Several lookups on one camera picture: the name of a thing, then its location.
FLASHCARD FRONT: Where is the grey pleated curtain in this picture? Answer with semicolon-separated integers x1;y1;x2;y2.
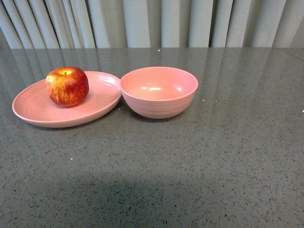
0;0;304;49

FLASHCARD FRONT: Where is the pink oval plate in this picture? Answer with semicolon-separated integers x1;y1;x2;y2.
12;71;122;128

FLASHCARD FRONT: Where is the pink bowl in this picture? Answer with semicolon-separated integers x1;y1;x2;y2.
120;66;199;119

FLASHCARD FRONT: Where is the red yellow apple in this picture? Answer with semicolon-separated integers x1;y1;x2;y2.
46;66;89;107

